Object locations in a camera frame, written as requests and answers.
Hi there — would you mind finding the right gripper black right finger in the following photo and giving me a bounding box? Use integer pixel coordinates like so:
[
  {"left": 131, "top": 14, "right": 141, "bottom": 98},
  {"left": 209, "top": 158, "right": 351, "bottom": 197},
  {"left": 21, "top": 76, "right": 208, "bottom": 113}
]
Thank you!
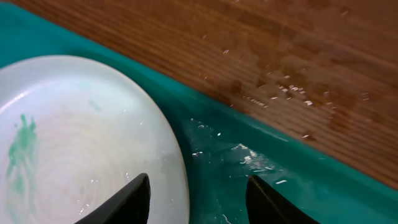
[{"left": 245, "top": 175, "right": 319, "bottom": 224}]

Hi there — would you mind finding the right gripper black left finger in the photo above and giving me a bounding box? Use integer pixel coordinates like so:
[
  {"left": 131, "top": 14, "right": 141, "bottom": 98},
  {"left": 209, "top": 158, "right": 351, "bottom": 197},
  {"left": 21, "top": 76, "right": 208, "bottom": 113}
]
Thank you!
[{"left": 76, "top": 173, "right": 151, "bottom": 224}]

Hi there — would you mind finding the white plate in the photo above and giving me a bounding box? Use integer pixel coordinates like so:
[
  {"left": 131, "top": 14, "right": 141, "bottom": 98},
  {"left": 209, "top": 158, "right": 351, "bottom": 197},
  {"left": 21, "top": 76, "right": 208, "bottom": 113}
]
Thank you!
[{"left": 1, "top": 55, "right": 190, "bottom": 223}]

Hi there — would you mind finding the teal serving tray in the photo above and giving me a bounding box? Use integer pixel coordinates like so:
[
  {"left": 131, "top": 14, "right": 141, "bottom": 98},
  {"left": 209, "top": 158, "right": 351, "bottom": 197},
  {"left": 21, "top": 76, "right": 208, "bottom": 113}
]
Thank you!
[{"left": 1, "top": 2, "right": 397, "bottom": 223}]

